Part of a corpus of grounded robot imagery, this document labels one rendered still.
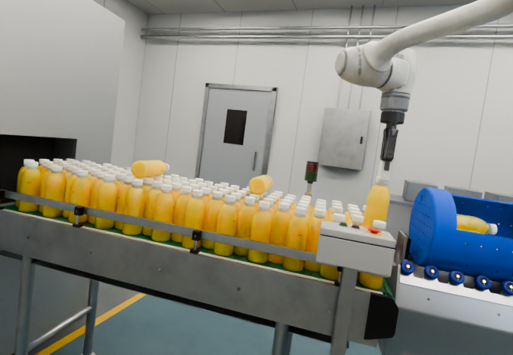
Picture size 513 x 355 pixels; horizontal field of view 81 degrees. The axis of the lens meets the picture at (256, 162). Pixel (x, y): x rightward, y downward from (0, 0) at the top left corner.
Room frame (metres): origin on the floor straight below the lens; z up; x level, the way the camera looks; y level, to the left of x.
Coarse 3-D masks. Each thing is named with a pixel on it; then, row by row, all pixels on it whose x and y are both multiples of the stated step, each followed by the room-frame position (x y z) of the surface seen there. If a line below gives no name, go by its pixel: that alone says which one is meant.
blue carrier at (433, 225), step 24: (432, 192) 1.04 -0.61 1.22; (432, 216) 0.99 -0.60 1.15; (456, 216) 0.96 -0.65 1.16; (480, 216) 1.16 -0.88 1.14; (504, 216) 1.14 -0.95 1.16; (432, 240) 0.96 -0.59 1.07; (456, 240) 0.94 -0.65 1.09; (480, 240) 0.93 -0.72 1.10; (504, 240) 0.91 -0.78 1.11; (432, 264) 0.99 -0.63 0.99; (456, 264) 0.96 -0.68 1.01; (480, 264) 0.94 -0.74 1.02; (504, 264) 0.92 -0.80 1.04
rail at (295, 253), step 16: (16, 192) 1.25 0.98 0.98; (64, 208) 1.20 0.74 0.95; (96, 208) 1.17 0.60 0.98; (144, 224) 1.11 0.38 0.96; (160, 224) 1.10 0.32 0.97; (176, 224) 1.09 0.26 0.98; (224, 240) 1.04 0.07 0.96; (240, 240) 1.03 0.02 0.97; (288, 256) 0.99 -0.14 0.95; (304, 256) 0.98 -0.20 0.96
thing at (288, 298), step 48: (0, 240) 1.24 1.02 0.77; (48, 240) 1.18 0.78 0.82; (96, 240) 1.13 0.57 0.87; (144, 240) 1.11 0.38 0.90; (96, 288) 1.62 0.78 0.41; (144, 288) 1.14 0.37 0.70; (192, 288) 1.04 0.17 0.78; (240, 288) 1.00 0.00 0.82; (288, 288) 0.97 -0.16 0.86; (336, 288) 0.93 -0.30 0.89; (48, 336) 1.35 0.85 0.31; (288, 336) 0.99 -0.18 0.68; (384, 336) 0.90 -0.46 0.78
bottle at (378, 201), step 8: (376, 184) 1.04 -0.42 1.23; (384, 184) 1.02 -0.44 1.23; (376, 192) 1.02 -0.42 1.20; (384, 192) 1.01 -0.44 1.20; (368, 200) 1.04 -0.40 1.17; (376, 200) 1.01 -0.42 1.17; (384, 200) 1.01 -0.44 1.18; (368, 208) 1.03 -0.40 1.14; (376, 208) 1.01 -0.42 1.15; (384, 208) 1.01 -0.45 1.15; (368, 216) 1.03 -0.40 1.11; (376, 216) 1.01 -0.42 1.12; (384, 216) 1.01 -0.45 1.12; (368, 224) 1.02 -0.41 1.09
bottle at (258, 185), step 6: (252, 180) 1.18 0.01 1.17; (258, 180) 1.18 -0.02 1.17; (264, 180) 1.17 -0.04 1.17; (270, 180) 1.27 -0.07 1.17; (252, 186) 1.18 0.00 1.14; (258, 186) 1.18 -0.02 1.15; (264, 186) 1.17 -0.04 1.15; (270, 186) 1.26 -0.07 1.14; (252, 192) 1.18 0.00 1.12; (258, 192) 1.17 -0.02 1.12
